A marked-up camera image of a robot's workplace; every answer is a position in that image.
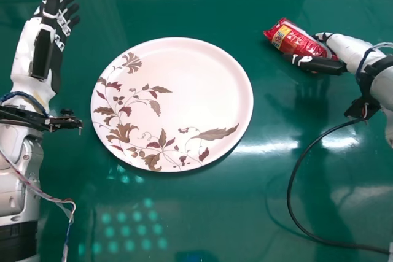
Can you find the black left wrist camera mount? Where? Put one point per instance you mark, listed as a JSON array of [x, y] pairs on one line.
[[58, 121]]

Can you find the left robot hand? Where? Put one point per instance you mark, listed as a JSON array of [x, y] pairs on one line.
[[33, 68]]

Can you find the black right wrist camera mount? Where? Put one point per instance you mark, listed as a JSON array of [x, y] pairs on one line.
[[363, 108]]

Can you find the plate with brown leaf pattern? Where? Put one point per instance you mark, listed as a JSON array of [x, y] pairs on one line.
[[190, 96]]

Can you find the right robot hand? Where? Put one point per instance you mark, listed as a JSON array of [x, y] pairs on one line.
[[347, 50]]

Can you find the red biscuit packet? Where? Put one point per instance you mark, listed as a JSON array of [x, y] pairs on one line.
[[294, 41]]

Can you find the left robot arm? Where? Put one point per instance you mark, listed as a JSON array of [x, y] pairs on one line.
[[15, 182]]

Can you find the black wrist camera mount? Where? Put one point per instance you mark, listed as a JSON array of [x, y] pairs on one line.
[[363, 108], [58, 121]]

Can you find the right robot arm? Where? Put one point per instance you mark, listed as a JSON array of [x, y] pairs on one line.
[[385, 96]]

